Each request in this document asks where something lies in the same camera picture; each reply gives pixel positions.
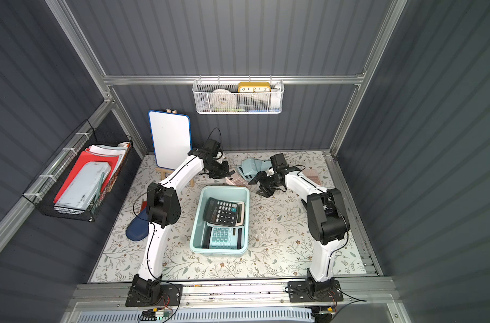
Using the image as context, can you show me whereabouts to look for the mint green storage box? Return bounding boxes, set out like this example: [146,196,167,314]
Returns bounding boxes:
[190,186,250,256]

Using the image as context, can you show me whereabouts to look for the black calculator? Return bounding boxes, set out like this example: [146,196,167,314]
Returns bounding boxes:
[202,226,212,249]
[203,198,238,227]

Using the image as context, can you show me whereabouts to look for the teal calculator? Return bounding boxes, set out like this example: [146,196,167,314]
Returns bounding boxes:
[209,226,244,250]

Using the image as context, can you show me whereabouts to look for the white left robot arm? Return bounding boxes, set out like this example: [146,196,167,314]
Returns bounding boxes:
[130,148,229,304]

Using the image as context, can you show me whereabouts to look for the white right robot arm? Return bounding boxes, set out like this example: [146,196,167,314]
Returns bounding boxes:
[248,167,350,300]

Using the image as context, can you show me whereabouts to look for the mint green calculator upside down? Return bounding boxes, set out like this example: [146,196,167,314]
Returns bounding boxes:
[236,158,272,182]

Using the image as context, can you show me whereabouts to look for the wooden easel stand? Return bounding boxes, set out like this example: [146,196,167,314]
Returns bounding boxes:
[155,108,196,187]

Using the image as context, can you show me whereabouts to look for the blue framed whiteboard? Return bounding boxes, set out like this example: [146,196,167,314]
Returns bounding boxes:
[147,110,193,170]

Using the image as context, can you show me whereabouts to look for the white tape roll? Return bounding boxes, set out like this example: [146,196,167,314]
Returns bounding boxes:
[209,89,236,109]

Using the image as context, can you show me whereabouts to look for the yellow clock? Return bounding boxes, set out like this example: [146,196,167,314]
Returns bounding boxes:
[238,82,271,93]

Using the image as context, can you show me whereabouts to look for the white papers in basket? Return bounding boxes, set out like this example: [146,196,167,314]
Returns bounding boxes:
[86,141,131,184]

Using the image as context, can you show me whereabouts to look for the navy blue glasses case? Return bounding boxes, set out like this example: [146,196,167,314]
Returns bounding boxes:
[125,209,149,242]

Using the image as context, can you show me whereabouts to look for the red folder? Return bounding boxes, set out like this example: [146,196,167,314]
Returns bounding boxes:
[54,151,124,210]

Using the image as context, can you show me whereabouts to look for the light grey pencil case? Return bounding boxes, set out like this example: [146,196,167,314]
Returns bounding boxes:
[54,161,111,215]

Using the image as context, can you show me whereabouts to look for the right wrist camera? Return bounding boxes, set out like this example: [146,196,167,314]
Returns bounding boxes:
[270,153,289,173]

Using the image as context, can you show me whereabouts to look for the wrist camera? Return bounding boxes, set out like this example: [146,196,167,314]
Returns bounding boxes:
[203,139,223,160]
[270,153,289,173]

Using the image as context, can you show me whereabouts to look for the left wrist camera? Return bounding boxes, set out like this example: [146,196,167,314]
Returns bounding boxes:
[203,139,223,160]

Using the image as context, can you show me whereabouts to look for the white wire wall basket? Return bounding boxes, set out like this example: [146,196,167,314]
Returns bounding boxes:
[192,79,285,114]

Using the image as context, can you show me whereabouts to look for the black wire side basket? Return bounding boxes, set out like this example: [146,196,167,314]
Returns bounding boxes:
[23,123,133,222]

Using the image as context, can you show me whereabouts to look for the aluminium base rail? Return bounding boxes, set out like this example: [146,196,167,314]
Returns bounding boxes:
[62,277,411,322]

